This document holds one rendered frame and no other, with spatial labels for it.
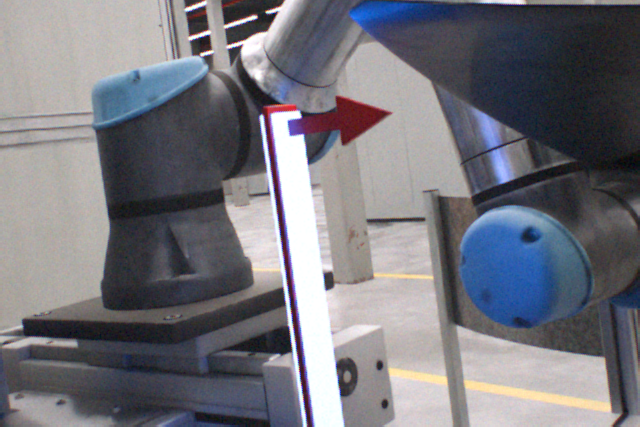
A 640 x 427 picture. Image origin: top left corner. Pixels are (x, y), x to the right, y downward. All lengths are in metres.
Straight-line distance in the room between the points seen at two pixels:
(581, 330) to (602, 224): 1.77
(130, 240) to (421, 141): 9.96
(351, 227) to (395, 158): 4.13
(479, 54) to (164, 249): 0.55
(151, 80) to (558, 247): 0.45
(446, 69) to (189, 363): 0.52
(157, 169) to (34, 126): 1.34
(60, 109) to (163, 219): 1.40
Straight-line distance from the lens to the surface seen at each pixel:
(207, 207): 0.87
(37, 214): 2.16
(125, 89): 0.86
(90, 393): 0.95
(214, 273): 0.85
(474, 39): 0.33
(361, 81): 11.44
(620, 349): 0.96
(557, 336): 2.41
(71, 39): 2.29
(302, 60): 0.89
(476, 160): 0.58
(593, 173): 0.69
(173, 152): 0.85
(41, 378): 1.02
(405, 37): 0.34
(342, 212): 7.02
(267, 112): 0.44
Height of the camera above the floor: 1.17
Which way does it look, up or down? 3 degrees down
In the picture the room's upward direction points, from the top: 8 degrees counter-clockwise
